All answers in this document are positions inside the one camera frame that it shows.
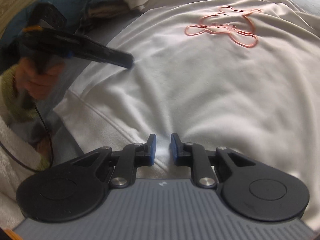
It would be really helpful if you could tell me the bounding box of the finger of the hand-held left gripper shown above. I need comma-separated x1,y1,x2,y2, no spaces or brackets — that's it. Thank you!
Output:
71,36,134,68

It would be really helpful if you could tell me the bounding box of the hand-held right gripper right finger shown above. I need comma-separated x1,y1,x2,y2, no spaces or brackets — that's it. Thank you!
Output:
170,132,257,188

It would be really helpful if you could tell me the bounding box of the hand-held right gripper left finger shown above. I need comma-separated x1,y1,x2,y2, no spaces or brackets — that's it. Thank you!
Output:
72,133,157,188

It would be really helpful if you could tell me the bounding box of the white sweatshirt with bear outline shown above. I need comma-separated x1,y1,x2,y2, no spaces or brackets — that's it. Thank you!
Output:
54,0,320,230

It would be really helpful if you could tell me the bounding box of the person's left hand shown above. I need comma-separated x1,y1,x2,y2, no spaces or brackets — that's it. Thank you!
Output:
16,57,65,99

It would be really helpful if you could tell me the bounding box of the white fluffy robe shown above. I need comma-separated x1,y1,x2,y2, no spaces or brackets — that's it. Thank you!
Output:
0,115,50,227

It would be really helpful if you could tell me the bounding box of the black cable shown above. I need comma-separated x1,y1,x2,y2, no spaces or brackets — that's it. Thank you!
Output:
0,105,54,173

